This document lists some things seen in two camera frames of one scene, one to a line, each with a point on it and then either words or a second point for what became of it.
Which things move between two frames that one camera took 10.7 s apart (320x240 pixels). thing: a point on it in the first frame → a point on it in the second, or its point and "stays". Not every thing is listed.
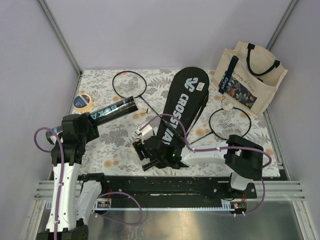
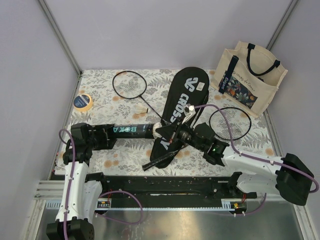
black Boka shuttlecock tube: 101,115 → 132,131
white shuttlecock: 225,103 → 156,134
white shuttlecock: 142,109 stays
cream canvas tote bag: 247,76 stays
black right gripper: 137,146 → 167,131
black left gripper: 93,131 → 103,128
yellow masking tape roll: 82,102 stays
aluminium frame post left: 61,37 stays
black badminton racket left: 134,84 stays
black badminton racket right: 226,122 stays
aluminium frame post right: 281,24 stays
